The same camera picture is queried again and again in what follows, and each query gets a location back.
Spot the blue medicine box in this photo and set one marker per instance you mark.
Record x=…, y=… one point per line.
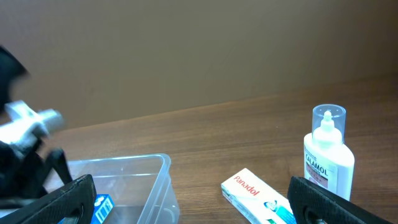
x=102, y=208

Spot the white Panadol box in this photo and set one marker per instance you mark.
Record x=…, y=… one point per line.
x=257, y=201

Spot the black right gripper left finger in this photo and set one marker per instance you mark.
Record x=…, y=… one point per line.
x=71, y=203

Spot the clear plastic container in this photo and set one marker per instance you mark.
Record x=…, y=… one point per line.
x=140, y=187

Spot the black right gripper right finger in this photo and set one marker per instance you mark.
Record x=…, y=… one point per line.
x=311, y=203

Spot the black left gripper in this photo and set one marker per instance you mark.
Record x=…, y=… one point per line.
x=19, y=184

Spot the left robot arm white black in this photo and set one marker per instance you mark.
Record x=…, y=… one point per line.
x=12, y=70

